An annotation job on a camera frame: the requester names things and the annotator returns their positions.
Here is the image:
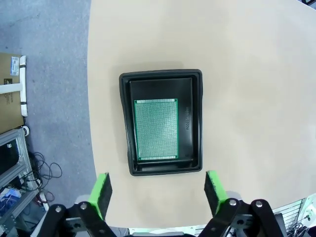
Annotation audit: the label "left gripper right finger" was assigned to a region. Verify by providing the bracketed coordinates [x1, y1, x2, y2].
[200, 170, 288, 237]

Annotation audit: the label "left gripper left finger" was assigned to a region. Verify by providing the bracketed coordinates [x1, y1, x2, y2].
[31, 172, 117, 237]

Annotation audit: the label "green perforated circuit board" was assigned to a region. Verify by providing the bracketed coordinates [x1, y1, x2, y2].
[134, 98, 179, 161]

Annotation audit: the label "black plastic ESD tray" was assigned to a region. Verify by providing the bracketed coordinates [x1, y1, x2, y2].
[118, 69, 204, 177]

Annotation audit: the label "white power strip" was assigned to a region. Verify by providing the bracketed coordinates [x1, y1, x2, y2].
[36, 190, 50, 212]

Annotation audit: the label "labelled brown cardboard box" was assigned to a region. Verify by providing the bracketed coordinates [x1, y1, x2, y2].
[0, 52, 25, 135]

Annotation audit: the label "black floor cables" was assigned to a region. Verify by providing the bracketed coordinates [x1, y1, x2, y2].
[29, 152, 63, 185]

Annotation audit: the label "aluminium profile frame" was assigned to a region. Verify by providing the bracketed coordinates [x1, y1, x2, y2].
[0, 128, 38, 223]

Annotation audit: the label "white tube frame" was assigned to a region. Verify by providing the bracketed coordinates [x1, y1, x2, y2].
[0, 55, 30, 118]

